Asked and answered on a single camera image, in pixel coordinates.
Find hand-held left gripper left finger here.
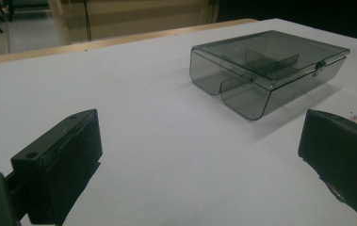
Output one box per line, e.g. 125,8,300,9
10,108,104,226

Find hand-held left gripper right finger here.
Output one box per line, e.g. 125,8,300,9
298,108,357,226

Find clear grey plastic compartment box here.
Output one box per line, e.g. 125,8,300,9
188,29,351,121

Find white table board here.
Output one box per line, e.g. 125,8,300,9
0,18,357,226

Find wooden table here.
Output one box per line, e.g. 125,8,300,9
0,18,259,68

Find black hanging cable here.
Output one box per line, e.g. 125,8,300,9
83,0,93,42

